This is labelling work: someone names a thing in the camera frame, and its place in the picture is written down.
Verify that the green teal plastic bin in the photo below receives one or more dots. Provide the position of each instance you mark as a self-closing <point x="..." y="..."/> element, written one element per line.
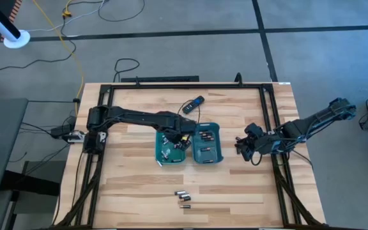
<point x="172" y="153"/>

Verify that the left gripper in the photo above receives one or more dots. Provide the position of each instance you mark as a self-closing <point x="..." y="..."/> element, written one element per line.
<point x="182" y="127"/>

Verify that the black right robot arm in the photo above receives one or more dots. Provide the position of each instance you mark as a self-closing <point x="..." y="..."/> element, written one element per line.
<point x="315" y="123"/>

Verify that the black power strip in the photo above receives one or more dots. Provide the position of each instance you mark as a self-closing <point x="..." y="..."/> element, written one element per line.
<point x="158" y="79"/>

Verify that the black remote control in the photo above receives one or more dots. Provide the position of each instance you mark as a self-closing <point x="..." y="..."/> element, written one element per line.
<point x="193" y="104"/>

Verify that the grey desk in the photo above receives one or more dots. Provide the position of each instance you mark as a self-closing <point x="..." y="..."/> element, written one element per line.
<point x="2" y="143"/>

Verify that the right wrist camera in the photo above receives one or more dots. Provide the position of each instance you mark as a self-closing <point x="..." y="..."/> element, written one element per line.
<point x="247" y="155"/>

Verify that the white pole with round base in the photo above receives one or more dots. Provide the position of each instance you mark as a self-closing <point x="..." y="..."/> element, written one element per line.
<point x="18" y="41"/>

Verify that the black aluminium table frame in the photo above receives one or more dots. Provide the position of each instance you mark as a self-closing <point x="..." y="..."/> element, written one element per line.
<point x="187" y="86"/>

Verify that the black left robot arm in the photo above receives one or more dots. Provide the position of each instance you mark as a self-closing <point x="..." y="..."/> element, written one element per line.
<point x="133" y="115"/>

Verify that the blue teal plastic bin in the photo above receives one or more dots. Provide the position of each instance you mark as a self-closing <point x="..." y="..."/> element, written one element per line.
<point x="214" y="153"/>

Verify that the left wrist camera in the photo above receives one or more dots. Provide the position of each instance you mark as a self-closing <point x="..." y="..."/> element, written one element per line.
<point x="183" y="138"/>

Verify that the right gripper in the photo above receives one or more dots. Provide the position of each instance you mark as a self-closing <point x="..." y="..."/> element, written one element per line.
<point x="263" y="145"/>

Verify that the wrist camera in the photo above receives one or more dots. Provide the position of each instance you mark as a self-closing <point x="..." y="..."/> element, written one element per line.
<point x="183" y="138"/>
<point x="247" y="155"/>

